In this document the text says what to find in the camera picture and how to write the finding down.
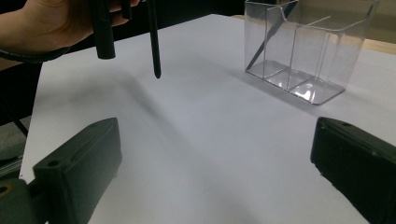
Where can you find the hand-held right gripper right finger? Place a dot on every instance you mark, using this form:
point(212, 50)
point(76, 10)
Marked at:
point(358, 165)

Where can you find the white table mat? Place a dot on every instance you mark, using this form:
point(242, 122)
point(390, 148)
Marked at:
point(202, 140)

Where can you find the clear plastic organizer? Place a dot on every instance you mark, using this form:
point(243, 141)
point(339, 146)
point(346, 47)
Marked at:
point(311, 62)

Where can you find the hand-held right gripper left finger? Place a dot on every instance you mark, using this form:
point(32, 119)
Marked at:
point(81, 171)

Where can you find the black makeup brush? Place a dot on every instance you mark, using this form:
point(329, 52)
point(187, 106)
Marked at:
point(154, 40)

